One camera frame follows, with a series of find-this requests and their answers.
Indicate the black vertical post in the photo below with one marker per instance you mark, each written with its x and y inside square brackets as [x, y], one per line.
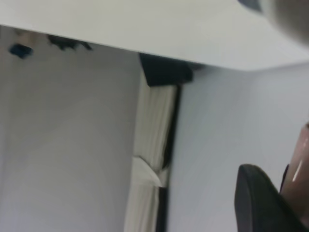
[173, 135]

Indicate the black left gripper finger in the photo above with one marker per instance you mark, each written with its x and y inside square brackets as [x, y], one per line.
[256, 205]

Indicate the blue object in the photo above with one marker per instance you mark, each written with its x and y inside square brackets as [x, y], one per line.
[20, 50]

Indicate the white pleated curtain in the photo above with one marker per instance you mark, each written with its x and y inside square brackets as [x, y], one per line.
[152, 125]

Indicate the black table bracket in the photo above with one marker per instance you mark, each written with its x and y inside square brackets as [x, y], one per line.
[166, 70]

